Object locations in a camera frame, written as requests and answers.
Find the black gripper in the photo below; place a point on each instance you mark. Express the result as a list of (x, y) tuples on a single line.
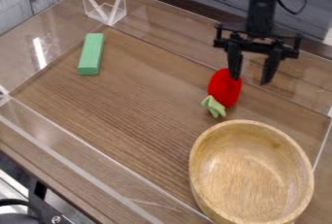
[(235, 40)]

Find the red plush strawberry toy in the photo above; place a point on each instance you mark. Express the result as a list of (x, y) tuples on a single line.
[(224, 91)]

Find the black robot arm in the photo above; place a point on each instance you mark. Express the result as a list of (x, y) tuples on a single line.
[(261, 18)]

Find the clear acrylic tray barrier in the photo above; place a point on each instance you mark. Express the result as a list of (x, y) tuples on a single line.
[(107, 138)]

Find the clear acrylic corner stand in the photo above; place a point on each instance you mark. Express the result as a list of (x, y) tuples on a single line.
[(105, 13)]

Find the green rectangular block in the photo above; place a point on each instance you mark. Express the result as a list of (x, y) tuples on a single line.
[(92, 54)]

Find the wooden bowl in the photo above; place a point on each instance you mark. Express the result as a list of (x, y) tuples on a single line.
[(250, 174)]

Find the black table leg bracket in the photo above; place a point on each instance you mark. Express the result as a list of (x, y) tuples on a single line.
[(49, 214)]

